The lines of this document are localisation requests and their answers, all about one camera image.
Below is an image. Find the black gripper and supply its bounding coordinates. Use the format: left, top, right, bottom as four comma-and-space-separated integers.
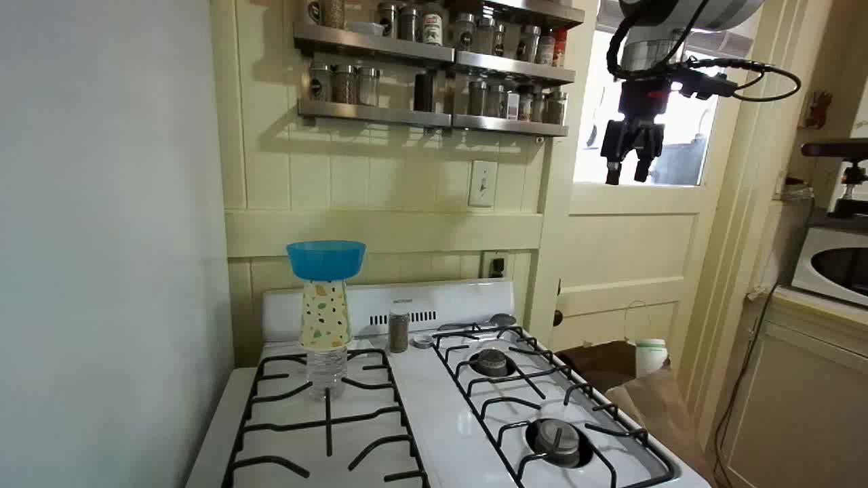
600, 72, 672, 187

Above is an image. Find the grey metal spoon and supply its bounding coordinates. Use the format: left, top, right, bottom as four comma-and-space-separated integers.
408, 311, 521, 351

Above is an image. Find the black double stove grate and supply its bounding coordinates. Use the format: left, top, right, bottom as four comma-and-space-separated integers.
220, 346, 427, 488
427, 323, 682, 488

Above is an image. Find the white gas stove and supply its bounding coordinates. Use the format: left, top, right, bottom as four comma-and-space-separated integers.
185, 277, 715, 488

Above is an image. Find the large silver lid jar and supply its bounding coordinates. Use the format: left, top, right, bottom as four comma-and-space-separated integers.
539, 87, 568, 126

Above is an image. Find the cream panel door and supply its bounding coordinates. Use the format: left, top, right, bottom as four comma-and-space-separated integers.
539, 0, 771, 363

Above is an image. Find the brown spice jar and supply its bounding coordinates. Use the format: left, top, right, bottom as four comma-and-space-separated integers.
522, 83, 547, 125

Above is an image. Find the white label spice jar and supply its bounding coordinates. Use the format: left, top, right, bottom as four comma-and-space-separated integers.
418, 3, 450, 49
502, 83, 525, 122

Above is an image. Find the short metal shelf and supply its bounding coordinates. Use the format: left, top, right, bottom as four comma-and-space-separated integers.
484, 0, 587, 27

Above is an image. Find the black countertop appliance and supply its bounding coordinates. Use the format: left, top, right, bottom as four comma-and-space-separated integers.
796, 136, 868, 220

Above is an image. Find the white microwave oven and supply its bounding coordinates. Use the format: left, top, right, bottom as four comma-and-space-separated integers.
790, 221, 868, 309

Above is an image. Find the dark spice jar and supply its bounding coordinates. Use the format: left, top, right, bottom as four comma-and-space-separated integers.
412, 67, 440, 114

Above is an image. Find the round gas burner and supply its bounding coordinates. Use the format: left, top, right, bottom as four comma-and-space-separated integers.
469, 346, 514, 376
522, 415, 594, 468

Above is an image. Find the long metal spice shelf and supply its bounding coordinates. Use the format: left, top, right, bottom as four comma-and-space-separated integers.
296, 94, 571, 141
293, 20, 578, 87

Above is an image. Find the grey metal shaker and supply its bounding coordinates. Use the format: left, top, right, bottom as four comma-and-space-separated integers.
388, 309, 412, 355

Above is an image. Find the cream kitchen cabinet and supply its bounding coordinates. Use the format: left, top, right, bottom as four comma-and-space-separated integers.
720, 283, 868, 488

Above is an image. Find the blue plastic bowl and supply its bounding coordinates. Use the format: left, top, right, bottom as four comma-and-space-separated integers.
284, 239, 369, 283

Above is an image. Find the metal cup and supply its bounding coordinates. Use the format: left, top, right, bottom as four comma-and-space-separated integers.
307, 0, 346, 29

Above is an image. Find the clear glass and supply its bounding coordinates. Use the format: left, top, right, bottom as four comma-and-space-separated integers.
303, 346, 349, 401

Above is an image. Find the white refrigerator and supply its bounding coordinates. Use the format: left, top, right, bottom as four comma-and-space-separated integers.
0, 0, 236, 488

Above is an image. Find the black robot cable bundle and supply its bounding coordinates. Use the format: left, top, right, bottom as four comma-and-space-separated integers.
604, 0, 804, 106

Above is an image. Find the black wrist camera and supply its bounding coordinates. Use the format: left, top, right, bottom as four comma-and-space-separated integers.
666, 60, 741, 102

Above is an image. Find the white light switch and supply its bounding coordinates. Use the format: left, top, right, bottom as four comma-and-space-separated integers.
467, 156, 502, 210

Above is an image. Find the wall power outlet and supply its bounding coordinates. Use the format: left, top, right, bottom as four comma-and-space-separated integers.
483, 252, 513, 282

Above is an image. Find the red wall item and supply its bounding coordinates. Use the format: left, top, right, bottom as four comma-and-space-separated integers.
804, 87, 836, 130

